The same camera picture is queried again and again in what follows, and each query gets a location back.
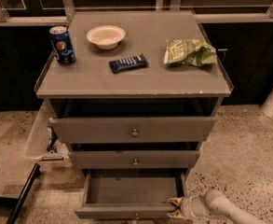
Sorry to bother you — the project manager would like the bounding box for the white paper bowl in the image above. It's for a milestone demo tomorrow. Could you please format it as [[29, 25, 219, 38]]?
[[87, 25, 126, 50]]

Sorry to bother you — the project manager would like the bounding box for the grey middle drawer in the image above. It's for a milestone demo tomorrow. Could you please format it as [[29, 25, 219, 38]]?
[[68, 150, 199, 169]]

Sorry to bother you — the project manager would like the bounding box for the dark blue snack bar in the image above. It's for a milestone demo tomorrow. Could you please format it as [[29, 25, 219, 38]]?
[[109, 54, 149, 74]]

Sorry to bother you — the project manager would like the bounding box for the metal window frame rail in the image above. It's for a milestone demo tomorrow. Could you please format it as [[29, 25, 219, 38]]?
[[0, 0, 273, 26]]

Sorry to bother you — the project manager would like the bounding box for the grey bottom drawer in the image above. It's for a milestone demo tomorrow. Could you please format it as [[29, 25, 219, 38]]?
[[75, 169, 186, 219]]

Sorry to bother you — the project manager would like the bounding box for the black metal bar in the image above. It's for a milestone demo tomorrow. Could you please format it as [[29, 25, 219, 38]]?
[[6, 163, 40, 224]]

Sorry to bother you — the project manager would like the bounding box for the green chip bag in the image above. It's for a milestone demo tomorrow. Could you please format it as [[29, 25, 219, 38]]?
[[164, 39, 217, 67]]

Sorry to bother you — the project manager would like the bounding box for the blue pepsi can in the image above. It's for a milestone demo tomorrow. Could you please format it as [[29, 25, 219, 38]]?
[[49, 26, 75, 65]]

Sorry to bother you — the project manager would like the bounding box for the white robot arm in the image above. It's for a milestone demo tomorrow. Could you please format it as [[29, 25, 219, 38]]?
[[167, 189, 266, 224]]

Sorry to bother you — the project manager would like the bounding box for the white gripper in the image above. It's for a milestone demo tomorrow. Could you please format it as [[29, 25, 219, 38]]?
[[167, 197, 204, 220]]

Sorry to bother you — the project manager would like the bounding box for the grey drawer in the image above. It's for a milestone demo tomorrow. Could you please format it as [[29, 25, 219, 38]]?
[[68, 150, 199, 169], [75, 169, 186, 219], [51, 117, 215, 143]]

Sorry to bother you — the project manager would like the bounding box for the grey top drawer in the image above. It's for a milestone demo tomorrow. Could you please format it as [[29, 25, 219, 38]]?
[[51, 117, 215, 143]]

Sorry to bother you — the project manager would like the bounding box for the grey drawer cabinet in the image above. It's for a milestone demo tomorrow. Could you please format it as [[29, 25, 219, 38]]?
[[34, 10, 235, 179]]

